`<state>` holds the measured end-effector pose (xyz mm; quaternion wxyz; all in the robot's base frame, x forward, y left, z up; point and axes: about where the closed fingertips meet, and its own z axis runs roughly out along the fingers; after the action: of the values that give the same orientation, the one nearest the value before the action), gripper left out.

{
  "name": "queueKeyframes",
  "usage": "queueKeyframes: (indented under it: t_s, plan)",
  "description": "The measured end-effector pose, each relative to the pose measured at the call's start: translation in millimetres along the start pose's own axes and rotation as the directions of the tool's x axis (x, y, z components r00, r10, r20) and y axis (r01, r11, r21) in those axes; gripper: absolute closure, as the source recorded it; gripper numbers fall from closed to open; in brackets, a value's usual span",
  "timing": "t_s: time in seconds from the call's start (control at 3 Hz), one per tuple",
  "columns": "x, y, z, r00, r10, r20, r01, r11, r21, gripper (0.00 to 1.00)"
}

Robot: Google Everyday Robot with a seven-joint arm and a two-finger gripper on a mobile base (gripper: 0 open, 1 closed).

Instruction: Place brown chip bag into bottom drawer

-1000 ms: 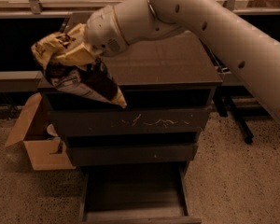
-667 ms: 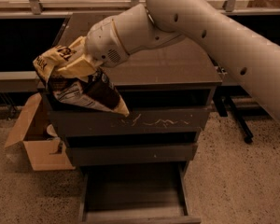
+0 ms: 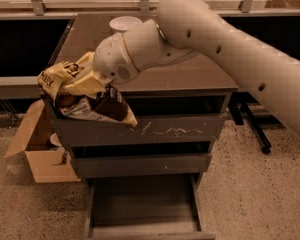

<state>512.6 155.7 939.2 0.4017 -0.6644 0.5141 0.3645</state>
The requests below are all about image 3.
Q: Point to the grey drawer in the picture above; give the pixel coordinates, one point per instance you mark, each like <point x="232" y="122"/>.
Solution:
<point x="160" y="207"/>
<point x="141" y="159"/>
<point x="159" y="120"/>

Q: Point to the white ceramic bowl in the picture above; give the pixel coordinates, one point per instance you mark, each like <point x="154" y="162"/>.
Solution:
<point x="124" y="23"/>

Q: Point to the brown chip bag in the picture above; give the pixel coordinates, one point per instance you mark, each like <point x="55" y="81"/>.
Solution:
<point x="107" y="106"/>

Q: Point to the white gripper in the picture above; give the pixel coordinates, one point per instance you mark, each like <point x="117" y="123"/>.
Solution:
<point x="112" y="60"/>

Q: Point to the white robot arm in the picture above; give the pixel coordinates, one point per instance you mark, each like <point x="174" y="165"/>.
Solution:
<point x="183" y="27"/>

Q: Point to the grey middle drawer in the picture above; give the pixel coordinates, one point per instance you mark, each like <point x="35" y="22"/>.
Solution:
<point x="141" y="159"/>

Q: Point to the white object in box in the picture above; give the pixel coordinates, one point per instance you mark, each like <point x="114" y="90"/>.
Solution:
<point x="55" y="140"/>

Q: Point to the grey top drawer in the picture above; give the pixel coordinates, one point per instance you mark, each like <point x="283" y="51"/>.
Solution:
<point x="159" y="120"/>

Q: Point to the grey bottom drawer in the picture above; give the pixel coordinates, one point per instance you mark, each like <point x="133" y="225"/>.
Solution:
<point x="160" y="207"/>

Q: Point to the black wheeled stand leg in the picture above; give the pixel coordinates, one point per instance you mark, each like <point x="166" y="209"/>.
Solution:
<point x="236" y="107"/>

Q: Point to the open cardboard box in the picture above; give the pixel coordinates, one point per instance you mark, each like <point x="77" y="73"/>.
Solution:
<point x="48" y="163"/>

